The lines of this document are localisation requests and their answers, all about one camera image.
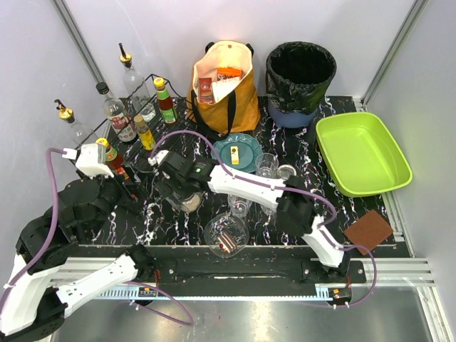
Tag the clear glass tumbler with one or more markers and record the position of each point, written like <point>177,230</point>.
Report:
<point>267,165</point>
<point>269,210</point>
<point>239,206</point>

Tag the clear glass tumbler rear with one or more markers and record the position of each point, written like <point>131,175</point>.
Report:
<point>267,165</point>

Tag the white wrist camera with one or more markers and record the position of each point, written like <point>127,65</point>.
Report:
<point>158,158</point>
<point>90,160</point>

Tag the trash bin with black liner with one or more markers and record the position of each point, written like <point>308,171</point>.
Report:
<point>297,77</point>

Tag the orange snack box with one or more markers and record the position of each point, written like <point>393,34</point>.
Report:
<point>228,72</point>

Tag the orange canvas tote bag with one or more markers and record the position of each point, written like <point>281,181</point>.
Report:
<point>238,109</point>

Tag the red snack box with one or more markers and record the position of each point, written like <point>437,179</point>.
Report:
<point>205,91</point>

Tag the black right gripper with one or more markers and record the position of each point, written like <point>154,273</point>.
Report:
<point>171,187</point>

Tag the clear glass tumbler left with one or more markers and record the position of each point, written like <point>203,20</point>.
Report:
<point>239,206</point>

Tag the clear oil bottle gold spout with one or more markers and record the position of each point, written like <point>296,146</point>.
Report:
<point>80,133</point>

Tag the red sauce bottle yellow cap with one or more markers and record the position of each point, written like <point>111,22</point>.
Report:
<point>113,159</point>

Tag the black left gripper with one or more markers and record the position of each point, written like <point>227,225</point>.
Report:
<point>125,179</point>

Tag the small yellow seasoning bottle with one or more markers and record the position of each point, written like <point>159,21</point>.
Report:
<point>145,135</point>

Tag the clear glass bowl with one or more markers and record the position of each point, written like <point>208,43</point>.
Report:
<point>234,226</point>

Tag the clear bottle black cap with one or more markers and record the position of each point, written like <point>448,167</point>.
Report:
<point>117,115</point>

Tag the teal ceramic plate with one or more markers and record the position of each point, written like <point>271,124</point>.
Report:
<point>248,147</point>

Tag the white paper package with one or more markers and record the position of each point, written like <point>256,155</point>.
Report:
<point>224,87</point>

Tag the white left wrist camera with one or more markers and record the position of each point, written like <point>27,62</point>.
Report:
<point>90,160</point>

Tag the chocolate cake slice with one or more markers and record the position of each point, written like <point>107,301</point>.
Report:
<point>226,243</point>

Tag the clear glass tumbler middle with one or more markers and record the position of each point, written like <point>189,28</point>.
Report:
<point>269,210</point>

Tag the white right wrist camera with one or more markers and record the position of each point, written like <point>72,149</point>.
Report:
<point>158,158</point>

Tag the brown scouring pad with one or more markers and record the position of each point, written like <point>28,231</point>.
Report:
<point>369,231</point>

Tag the yellow cake slice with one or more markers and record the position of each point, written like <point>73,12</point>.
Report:
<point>234,153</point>

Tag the glass jar front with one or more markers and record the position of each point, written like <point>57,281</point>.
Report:
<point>187,203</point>

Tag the glass jar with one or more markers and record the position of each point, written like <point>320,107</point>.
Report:
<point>285,171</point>
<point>187,203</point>

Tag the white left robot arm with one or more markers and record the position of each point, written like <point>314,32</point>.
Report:
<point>32,307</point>

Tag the black wire dish rack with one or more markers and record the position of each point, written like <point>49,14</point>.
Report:
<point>134,126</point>

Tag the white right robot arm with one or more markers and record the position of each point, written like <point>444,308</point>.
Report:
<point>181,178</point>

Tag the lime green plastic tub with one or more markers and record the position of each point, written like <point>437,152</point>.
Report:
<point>361,155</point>

